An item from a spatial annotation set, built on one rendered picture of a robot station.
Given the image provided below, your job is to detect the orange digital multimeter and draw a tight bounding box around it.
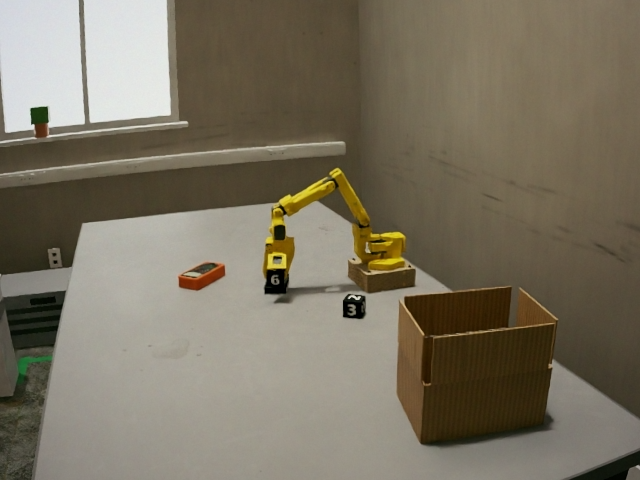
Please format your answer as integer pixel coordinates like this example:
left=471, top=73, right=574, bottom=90
left=178, top=261, right=225, bottom=290

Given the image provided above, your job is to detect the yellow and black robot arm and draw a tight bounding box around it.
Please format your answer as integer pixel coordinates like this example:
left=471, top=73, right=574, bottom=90
left=269, top=169, right=405, bottom=271

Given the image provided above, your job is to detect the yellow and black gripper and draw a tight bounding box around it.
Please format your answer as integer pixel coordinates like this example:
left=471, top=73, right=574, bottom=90
left=263, top=236, right=295, bottom=279

